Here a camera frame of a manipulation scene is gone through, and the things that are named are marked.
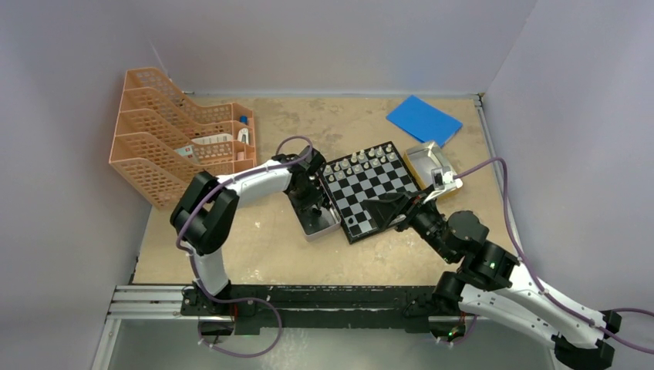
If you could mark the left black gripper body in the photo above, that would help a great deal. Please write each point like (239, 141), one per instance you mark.
(306, 196)

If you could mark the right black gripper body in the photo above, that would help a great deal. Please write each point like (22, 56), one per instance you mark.
(426, 223)

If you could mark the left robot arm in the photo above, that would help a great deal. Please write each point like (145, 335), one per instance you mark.
(205, 213)

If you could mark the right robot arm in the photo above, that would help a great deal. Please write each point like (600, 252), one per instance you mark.
(496, 284)

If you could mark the black white chess board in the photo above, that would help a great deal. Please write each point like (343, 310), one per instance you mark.
(362, 175)

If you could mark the silver metal tin tray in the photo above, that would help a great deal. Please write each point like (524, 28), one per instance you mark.
(317, 219)

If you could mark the white stapler in rack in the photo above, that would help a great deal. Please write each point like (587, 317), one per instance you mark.
(244, 136)

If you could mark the blue notebook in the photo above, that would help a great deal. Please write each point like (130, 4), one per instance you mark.
(424, 122)

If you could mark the white label box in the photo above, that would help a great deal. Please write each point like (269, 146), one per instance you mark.
(213, 139)

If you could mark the orange plastic file rack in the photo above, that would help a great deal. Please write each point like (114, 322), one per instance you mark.
(152, 147)

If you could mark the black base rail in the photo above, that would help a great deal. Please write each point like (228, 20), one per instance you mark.
(247, 309)

